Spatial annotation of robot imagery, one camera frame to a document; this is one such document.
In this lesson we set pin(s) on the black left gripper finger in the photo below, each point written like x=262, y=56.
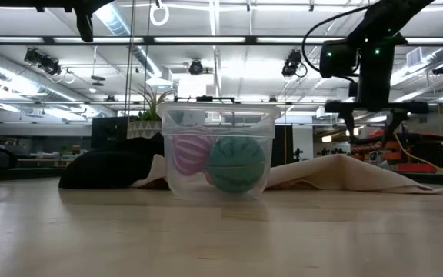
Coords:
x=84, y=25

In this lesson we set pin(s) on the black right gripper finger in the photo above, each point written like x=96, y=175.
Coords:
x=396, y=121
x=349, y=123

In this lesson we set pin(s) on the teal round toy vegetable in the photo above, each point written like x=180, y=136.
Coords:
x=237, y=165

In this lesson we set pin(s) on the purple striped toy onion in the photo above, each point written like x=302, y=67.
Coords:
x=190, y=155

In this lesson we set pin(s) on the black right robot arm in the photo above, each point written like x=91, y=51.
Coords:
x=390, y=15

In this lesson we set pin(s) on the clear plastic tupperware container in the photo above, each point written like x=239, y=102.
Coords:
x=217, y=119

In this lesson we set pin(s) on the white ceiling air vent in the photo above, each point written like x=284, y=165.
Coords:
x=417, y=57

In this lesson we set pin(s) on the shelf with orange bins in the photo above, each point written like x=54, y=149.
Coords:
x=410, y=167

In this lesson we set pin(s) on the beige cloth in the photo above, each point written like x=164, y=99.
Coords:
x=340, y=173

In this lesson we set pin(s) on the black ceiling spotlight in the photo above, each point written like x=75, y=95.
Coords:
x=195, y=67
x=291, y=63
x=42, y=61

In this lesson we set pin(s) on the small black fixture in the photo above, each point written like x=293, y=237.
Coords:
x=297, y=155

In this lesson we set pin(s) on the black panel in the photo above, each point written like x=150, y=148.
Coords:
x=288, y=138

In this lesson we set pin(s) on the black ceiling speaker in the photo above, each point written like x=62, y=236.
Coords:
x=441, y=69

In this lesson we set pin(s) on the black overhead rig beam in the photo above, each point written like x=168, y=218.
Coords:
x=148, y=39

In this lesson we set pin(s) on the black cabinet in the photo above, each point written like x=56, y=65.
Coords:
x=106, y=132

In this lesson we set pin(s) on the green plant in patterned pot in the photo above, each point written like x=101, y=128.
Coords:
x=144, y=130

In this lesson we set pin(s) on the background workbench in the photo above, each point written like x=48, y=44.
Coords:
x=40, y=159

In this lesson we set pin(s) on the black cloth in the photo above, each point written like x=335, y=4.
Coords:
x=106, y=169

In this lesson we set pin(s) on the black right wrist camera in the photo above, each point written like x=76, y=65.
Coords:
x=338, y=57

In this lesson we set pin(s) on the long black horizontal rail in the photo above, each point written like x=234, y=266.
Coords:
x=302, y=103

